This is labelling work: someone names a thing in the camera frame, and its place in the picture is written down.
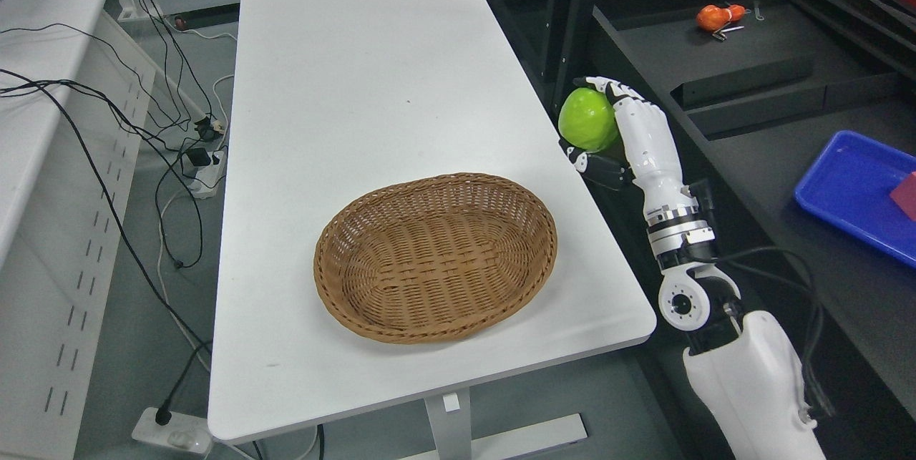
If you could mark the orange toy with keyring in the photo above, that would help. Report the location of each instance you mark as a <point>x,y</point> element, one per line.
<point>719,21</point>

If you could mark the white desk on left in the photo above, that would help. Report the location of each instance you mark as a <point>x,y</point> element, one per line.
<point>67,170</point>

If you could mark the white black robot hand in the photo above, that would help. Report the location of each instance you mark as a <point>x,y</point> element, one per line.
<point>652,164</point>

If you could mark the red cube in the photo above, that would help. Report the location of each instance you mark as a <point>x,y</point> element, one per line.
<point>904,196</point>

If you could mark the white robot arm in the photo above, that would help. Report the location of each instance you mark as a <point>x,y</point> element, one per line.
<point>740,362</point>

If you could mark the white power strip on floor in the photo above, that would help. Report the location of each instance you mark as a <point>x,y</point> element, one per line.
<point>182,433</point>

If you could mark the black metal shelf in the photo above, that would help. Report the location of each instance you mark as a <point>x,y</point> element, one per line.
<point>750,115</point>

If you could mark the green apple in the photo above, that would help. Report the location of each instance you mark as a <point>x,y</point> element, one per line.
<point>587,120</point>

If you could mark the white table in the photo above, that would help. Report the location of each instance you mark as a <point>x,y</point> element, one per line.
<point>336,98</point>

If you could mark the blue plastic tray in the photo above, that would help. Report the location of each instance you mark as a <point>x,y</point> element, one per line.
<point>849,185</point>

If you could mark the white power strip near wall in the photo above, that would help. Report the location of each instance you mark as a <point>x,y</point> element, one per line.
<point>208,172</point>

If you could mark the brown wicker basket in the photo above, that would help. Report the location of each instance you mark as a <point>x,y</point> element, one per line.
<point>435,259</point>

